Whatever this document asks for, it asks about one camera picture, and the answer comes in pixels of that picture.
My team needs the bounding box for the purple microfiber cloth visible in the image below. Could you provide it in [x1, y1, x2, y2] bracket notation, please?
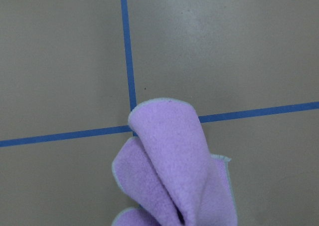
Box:
[112, 98, 238, 226]

